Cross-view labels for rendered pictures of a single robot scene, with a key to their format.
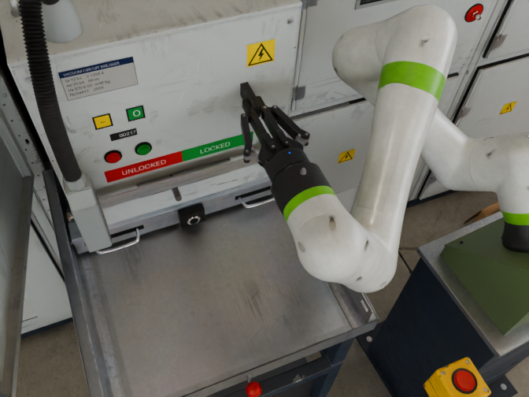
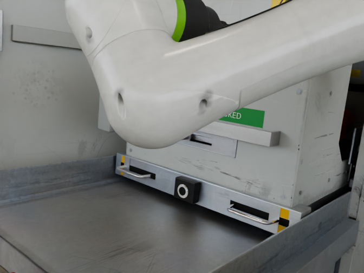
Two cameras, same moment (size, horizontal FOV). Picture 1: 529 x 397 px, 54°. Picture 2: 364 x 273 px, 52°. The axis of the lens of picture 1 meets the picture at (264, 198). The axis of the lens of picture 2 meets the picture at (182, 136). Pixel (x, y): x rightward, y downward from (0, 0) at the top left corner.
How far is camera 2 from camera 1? 1.01 m
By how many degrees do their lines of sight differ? 68
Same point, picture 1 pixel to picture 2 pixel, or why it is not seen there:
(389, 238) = (180, 49)
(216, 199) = (213, 188)
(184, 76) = (220, 14)
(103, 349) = (37, 194)
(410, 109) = not seen: outside the picture
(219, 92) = not seen: hidden behind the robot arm
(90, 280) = (97, 183)
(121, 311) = (76, 196)
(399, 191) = (253, 24)
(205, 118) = not seen: hidden behind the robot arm
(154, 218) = (164, 173)
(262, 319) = (105, 259)
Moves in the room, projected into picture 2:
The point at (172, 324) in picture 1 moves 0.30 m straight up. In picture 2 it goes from (73, 215) to (81, 71)
